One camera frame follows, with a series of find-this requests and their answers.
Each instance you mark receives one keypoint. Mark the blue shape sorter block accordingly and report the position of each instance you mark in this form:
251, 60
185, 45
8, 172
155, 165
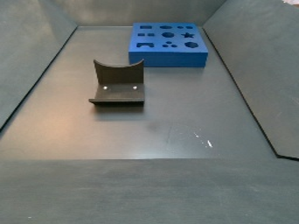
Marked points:
167, 45

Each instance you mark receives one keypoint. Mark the black curved holder stand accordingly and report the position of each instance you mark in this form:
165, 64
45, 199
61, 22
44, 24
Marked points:
120, 84

